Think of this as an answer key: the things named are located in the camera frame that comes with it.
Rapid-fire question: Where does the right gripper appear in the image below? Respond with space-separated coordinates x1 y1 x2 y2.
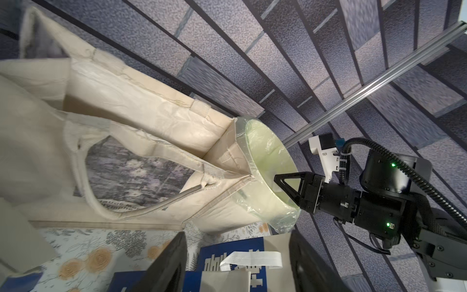
274 172 325 214

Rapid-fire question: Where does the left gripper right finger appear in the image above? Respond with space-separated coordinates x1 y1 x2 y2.
289 230 350 292

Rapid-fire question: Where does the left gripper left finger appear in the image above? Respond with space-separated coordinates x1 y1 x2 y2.
130 232 187 292

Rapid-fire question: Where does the blue white bag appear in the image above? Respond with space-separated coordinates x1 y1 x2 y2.
182 234 296 292
0 196 59 292
107 271 145 292

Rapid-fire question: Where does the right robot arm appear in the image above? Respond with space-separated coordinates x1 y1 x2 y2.
274 140 467 292

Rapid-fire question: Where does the green lined trash bin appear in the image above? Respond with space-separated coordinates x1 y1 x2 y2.
233 118 300 234

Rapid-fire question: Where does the floral table mat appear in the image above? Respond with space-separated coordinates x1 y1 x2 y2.
28 220 272 292

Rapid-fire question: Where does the beige canvas tote bag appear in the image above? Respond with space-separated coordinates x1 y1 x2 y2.
1 6 257 234

